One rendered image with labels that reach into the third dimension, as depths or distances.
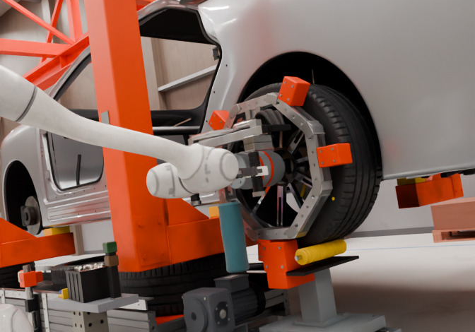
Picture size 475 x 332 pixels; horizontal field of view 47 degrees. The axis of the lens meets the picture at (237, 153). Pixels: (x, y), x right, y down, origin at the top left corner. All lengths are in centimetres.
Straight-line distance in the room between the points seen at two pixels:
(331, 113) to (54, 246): 269
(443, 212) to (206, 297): 416
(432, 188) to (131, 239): 244
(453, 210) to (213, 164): 475
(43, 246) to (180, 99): 606
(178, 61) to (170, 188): 838
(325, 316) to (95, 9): 156
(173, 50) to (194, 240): 779
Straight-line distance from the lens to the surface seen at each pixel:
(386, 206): 725
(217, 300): 217
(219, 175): 138
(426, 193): 396
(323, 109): 196
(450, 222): 600
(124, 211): 223
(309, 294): 220
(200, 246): 238
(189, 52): 965
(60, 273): 331
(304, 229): 200
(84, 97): 1236
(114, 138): 139
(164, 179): 150
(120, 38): 234
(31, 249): 409
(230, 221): 204
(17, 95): 135
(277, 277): 207
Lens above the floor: 75
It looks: 5 degrees up
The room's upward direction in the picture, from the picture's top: 8 degrees counter-clockwise
